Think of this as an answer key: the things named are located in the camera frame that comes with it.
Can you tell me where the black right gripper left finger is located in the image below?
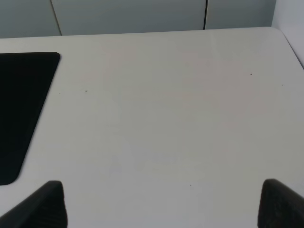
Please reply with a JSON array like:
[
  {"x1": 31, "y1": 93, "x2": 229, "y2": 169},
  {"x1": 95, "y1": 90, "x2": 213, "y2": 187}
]
[{"x1": 0, "y1": 180, "x2": 68, "y2": 228}]

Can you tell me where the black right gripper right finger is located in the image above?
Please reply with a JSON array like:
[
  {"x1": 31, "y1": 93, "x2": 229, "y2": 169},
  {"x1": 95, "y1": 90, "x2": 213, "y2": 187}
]
[{"x1": 257, "y1": 179, "x2": 304, "y2": 228}]

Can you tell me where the black mouse pad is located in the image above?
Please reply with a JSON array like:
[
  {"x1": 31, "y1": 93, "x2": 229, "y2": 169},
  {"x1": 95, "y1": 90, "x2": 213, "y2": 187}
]
[{"x1": 0, "y1": 52, "x2": 60, "y2": 185}]

